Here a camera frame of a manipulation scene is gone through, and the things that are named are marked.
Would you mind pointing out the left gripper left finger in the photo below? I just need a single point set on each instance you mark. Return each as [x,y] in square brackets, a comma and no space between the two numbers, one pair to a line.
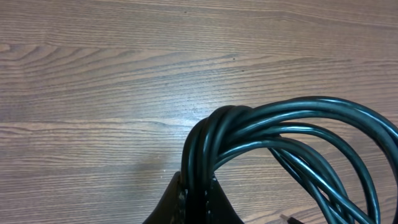
[171,207]

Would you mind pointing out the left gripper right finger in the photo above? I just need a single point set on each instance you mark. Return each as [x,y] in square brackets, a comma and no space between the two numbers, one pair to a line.
[218,208]

